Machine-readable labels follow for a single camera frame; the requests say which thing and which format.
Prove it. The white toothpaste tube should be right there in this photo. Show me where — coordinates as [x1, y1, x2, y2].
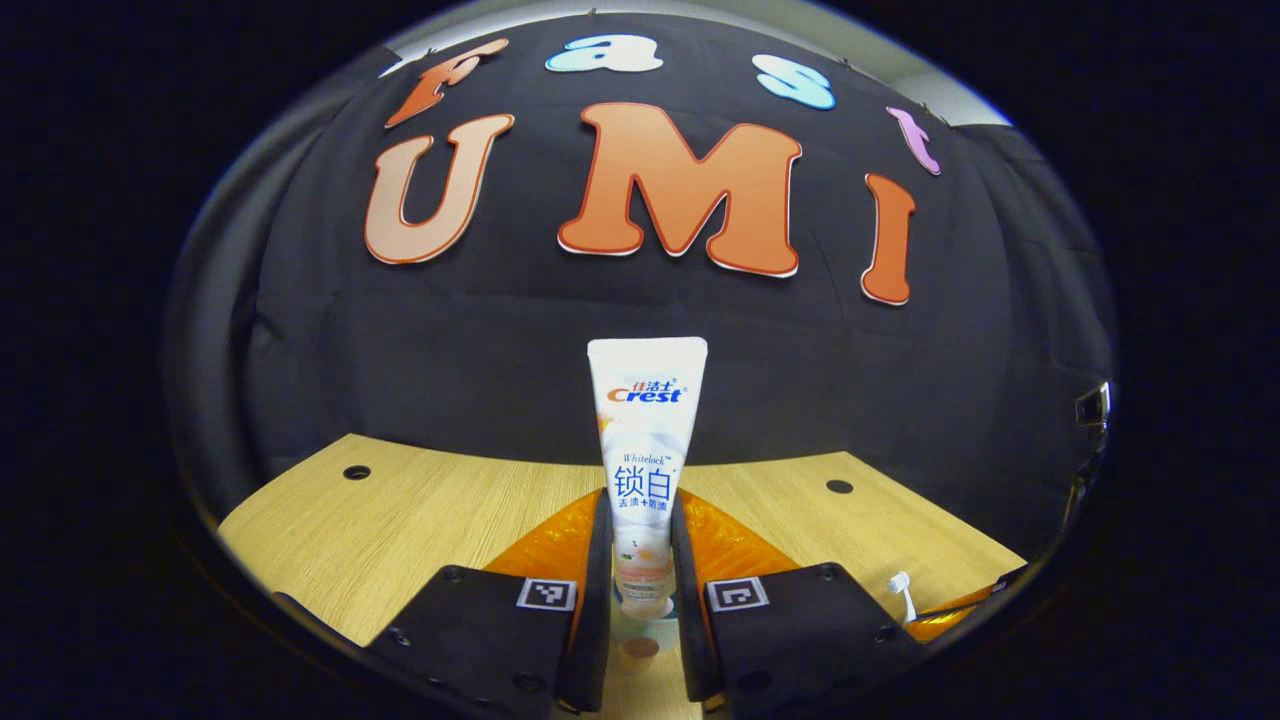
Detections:
[587, 337, 709, 621]

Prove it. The wooden desktop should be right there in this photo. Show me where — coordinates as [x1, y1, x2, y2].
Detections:
[218, 433, 1029, 720]

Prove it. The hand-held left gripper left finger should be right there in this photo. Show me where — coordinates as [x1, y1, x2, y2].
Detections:
[360, 488, 613, 716]

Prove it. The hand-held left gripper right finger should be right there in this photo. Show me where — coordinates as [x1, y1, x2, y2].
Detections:
[670, 490, 926, 713]

